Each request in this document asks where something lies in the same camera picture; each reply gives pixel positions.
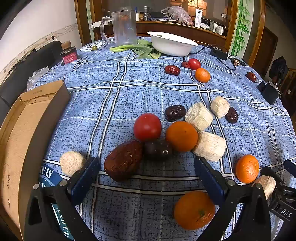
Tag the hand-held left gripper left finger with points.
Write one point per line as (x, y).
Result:
(85, 177)

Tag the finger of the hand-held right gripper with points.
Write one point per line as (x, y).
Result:
(291, 165)
(275, 177)

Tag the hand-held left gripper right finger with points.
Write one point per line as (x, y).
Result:
(208, 183)

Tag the white corn cob chunk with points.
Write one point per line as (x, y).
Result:
(220, 106)
(210, 146)
(70, 162)
(198, 115)
(267, 185)

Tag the large brown date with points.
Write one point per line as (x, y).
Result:
(122, 160)

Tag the dark purple date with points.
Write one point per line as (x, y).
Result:
(158, 149)

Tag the cardboard box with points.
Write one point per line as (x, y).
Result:
(23, 139)

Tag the large red tomato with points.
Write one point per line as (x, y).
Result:
(147, 126)

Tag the dark wrinkled date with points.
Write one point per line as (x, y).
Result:
(175, 112)
(231, 114)

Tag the black leather pouch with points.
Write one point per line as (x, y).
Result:
(269, 92)

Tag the blue plaid tablecloth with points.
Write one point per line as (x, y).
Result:
(115, 92)

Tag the red wrinkled date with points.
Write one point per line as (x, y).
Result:
(251, 76)
(184, 64)
(172, 70)

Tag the black bag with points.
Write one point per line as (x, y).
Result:
(279, 68)

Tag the small orange mandarin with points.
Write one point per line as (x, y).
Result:
(202, 75)

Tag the small red cherry tomato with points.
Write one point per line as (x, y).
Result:
(194, 64)

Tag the black jar red label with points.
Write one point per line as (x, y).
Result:
(68, 56)

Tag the black leather sofa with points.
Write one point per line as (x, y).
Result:
(13, 76)

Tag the black power adapter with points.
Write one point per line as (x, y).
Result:
(218, 52)

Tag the green leafy vegetables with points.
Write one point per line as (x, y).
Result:
(138, 49)

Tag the white bowl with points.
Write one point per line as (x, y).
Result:
(172, 45)

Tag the wooden counter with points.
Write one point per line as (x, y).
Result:
(203, 32)

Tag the clear glass pitcher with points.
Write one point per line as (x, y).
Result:
(123, 25)

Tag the white printed carton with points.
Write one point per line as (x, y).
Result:
(198, 17)

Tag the pink plastic bag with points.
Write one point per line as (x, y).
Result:
(178, 12)

